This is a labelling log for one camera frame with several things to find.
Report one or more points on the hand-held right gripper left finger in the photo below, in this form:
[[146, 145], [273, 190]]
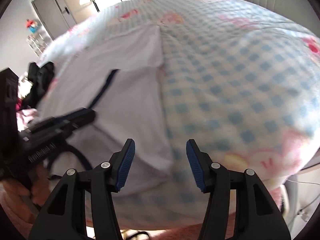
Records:
[[126, 165]]

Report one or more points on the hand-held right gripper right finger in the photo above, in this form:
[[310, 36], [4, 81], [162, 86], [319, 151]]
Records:
[[196, 165]]

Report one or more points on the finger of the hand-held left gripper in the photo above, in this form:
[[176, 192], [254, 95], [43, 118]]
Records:
[[77, 117]]

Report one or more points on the white T-shirt with navy trim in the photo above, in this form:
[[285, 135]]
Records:
[[125, 92]]

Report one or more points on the person's left forearm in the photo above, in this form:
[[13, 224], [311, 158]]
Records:
[[15, 200]]

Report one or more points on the magenta garment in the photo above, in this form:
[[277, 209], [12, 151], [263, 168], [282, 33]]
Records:
[[18, 105]]

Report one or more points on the pink cat print pyjama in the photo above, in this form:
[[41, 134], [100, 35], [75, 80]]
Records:
[[25, 116]]

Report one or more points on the black garment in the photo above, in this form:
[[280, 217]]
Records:
[[40, 85]]

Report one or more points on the white shelf rack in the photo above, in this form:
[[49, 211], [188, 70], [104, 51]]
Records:
[[37, 45]]

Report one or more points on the blue checked cartoon blanket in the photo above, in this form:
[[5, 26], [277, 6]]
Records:
[[237, 80]]

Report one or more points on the grey door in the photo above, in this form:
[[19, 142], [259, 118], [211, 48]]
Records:
[[50, 10]]

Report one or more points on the beige fridge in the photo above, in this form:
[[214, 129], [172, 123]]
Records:
[[82, 7]]

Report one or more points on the white bedside table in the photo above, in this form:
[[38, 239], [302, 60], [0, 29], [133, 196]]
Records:
[[307, 195]]

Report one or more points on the red blue wall toy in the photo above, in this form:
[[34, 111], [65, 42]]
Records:
[[33, 26]]

